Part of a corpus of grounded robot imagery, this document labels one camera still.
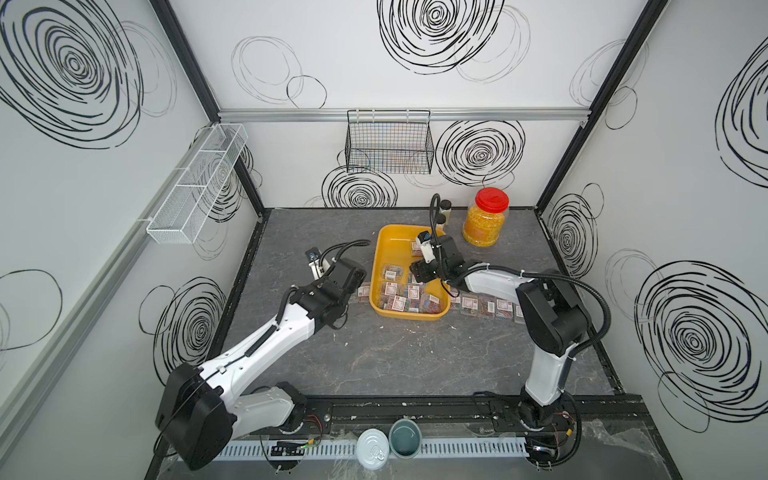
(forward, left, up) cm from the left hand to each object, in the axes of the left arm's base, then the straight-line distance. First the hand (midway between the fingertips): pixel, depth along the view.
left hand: (337, 278), depth 81 cm
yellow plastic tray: (+4, -16, -13) cm, 21 cm away
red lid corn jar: (+27, -46, -4) cm, 54 cm away
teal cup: (-35, -19, -15) cm, 43 cm away
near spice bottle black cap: (+30, -32, -6) cm, 44 cm away
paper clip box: (0, -45, -13) cm, 47 cm away
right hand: (+12, -24, -10) cm, 29 cm away
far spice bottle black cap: (+36, -34, -5) cm, 50 cm away
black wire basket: (+67, -13, +1) cm, 68 cm away
